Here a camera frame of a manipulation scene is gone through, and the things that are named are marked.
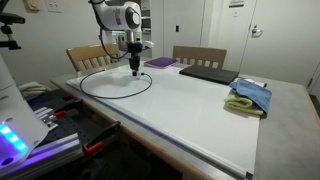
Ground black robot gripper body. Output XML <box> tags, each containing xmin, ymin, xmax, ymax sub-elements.
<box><xmin>128</xmin><ymin>43</ymin><xmax>142</xmax><ymax>70</ymax></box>

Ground black charging cable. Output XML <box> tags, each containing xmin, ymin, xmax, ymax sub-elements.
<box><xmin>79</xmin><ymin>68</ymin><xmax>153</xmax><ymax>100</ymax></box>

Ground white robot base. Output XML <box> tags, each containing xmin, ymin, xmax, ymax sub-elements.
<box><xmin>0</xmin><ymin>55</ymin><xmax>49</xmax><ymax>176</ymax></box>

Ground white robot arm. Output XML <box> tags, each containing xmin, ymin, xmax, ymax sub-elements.
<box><xmin>89</xmin><ymin>0</ymin><xmax>142</xmax><ymax>76</ymax></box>

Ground purple notebook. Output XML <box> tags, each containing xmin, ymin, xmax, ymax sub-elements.
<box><xmin>144</xmin><ymin>57</ymin><xmax>177</xmax><ymax>69</ymax></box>

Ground wooden chair far right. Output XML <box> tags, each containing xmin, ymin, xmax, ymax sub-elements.
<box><xmin>66</xmin><ymin>44</ymin><xmax>121</xmax><ymax>71</ymax></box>

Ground wooden chair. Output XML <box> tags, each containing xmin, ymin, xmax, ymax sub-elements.
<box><xmin>172</xmin><ymin>46</ymin><xmax>227</xmax><ymax>69</ymax></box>
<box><xmin>66</xmin><ymin>44</ymin><xmax>121</xmax><ymax>71</ymax></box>

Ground white whiteboard mat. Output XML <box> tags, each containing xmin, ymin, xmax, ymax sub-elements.
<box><xmin>66</xmin><ymin>65</ymin><xmax>260</xmax><ymax>177</ymax></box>

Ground orange black clamp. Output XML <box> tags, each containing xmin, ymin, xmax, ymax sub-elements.
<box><xmin>83</xmin><ymin>121</ymin><xmax>120</xmax><ymax>154</ymax></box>

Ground wooden chair far left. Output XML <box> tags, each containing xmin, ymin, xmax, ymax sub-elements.
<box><xmin>172</xmin><ymin>46</ymin><xmax>227</xmax><ymax>69</ymax></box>

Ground yellow-green folded cloth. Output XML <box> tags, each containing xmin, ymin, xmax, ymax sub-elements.
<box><xmin>225</xmin><ymin>90</ymin><xmax>264</xmax><ymax>116</ymax></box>

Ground small white eraser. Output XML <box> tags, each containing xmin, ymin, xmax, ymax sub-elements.
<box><xmin>237</xmin><ymin>78</ymin><xmax>267</xmax><ymax>88</ymax></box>

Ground blue folded cloth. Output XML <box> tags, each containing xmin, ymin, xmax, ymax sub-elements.
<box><xmin>229</xmin><ymin>80</ymin><xmax>272</xmax><ymax>115</ymax></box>

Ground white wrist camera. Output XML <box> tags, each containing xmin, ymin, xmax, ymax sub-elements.
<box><xmin>143</xmin><ymin>41</ymin><xmax>154</xmax><ymax>49</ymax></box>

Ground aluminium rail breadboard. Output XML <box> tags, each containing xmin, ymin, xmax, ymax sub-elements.
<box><xmin>25</xmin><ymin>105</ymin><xmax>83</xmax><ymax>170</ymax></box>

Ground white light switch plate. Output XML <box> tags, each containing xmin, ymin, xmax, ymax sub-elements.
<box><xmin>45</xmin><ymin>0</ymin><xmax>62</xmax><ymax>13</ymax></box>

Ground silver door handle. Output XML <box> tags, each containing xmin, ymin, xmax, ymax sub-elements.
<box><xmin>252</xmin><ymin>26</ymin><xmax>263</xmax><ymax>37</ymax></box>

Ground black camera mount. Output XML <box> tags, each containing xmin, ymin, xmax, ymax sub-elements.
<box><xmin>0</xmin><ymin>13</ymin><xmax>26</xmax><ymax>50</ymax></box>

